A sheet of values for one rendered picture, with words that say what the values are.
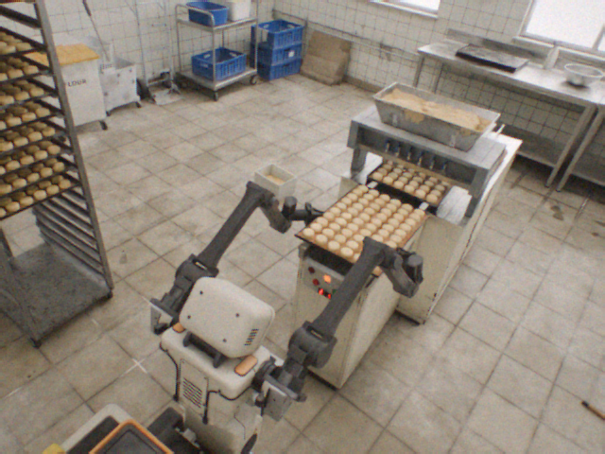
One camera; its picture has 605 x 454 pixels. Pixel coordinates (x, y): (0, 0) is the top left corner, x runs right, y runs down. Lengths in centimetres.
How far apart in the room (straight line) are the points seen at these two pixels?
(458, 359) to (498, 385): 24
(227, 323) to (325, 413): 137
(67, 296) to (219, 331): 177
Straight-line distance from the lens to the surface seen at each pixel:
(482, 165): 219
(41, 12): 209
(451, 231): 238
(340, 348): 218
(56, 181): 243
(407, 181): 245
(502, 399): 282
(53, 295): 289
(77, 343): 281
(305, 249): 188
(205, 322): 120
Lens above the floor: 212
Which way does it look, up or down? 38 degrees down
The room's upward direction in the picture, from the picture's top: 7 degrees clockwise
